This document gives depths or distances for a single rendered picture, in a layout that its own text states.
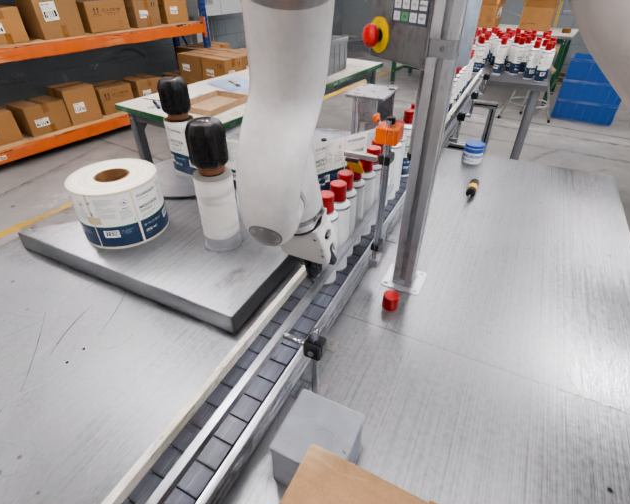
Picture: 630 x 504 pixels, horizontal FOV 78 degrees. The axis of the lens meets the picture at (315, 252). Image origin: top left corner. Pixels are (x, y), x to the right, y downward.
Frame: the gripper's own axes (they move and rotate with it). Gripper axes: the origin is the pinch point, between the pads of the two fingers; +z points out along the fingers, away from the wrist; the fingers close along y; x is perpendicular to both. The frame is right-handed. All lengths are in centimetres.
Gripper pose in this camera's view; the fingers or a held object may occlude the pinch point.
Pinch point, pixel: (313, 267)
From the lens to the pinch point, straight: 78.0
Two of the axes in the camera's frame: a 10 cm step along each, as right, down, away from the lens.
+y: -9.0, -2.7, 3.6
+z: 1.5, 5.8, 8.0
